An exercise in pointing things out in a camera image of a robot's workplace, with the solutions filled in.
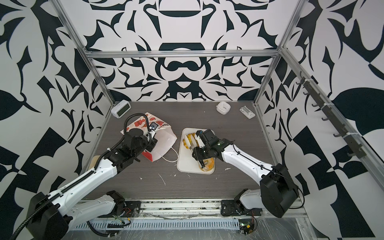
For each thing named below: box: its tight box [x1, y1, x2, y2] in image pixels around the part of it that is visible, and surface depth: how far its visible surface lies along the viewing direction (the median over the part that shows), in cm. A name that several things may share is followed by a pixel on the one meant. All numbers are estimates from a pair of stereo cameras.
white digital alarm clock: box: [111, 99, 132, 119], surface depth 110 cm
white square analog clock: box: [216, 101, 231, 115], surface depth 116 cm
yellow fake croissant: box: [182, 133, 199, 149], surface depth 89 cm
